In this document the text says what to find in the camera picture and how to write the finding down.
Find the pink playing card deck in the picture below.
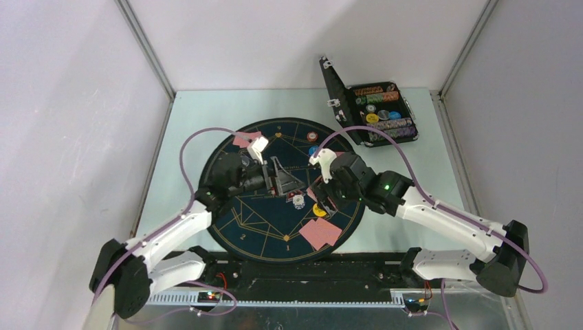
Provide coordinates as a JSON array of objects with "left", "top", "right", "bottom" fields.
[{"left": 307, "top": 186, "right": 338, "bottom": 214}]

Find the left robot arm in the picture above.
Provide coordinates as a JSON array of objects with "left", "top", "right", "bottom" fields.
[{"left": 89, "top": 153, "right": 306, "bottom": 319}]

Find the yellow button in case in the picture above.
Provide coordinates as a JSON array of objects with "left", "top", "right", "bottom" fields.
[{"left": 365, "top": 113, "right": 380, "bottom": 124}]

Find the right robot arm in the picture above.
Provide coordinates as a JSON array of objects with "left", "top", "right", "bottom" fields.
[{"left": 309, "top": 148, "right": 529, "bottom": 298}]

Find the blue button in case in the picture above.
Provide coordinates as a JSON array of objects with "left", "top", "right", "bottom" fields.
[{"left": 389, "top": 111, "right": 402, "bottom": 120}]

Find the clear dealer button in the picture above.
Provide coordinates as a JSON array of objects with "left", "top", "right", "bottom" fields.
[{"left": 241, "top": 155, "right": 251, "bottom": 166}]

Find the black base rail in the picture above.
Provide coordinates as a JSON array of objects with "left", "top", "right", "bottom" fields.
[{"left": 199, "top": 252, "right": 439, "bottom": 303}]

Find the triangular all in marker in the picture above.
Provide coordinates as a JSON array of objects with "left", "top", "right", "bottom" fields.
[{"left": 286, "top": 192, "right": 297, "bottom": 203}]

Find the yellow big blind button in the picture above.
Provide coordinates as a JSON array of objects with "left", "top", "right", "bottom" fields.
[{"left": 312, "top": 204, "right": 327, "bottom": 218}]

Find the black poker chip case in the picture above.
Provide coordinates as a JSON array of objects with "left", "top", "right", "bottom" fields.
[{"left": 319, "top": 56, "right": 419, "bottom": 144}]

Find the round dark poker mat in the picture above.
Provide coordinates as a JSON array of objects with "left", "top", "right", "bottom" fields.
[{"left": 208, "top": 118, "right": 365, "bottom": 264}]

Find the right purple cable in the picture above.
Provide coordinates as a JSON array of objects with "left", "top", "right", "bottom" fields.
[{"left": 313, "top": 126, "right": 549, "bottom": 330}]

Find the blue white chip stack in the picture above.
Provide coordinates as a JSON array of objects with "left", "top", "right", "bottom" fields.
[{"left": 292, "top": 195, "right": 305, "bottom": 210}]

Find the red poker chip stack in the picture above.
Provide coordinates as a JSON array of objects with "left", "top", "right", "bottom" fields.
[{"left": 306, "top": 131, "right": 318, "bottom": 142}]

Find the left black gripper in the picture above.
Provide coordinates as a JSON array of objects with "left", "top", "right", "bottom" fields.
[{"left": 229, "top": 157, "right": 305, "bottom": 197}]

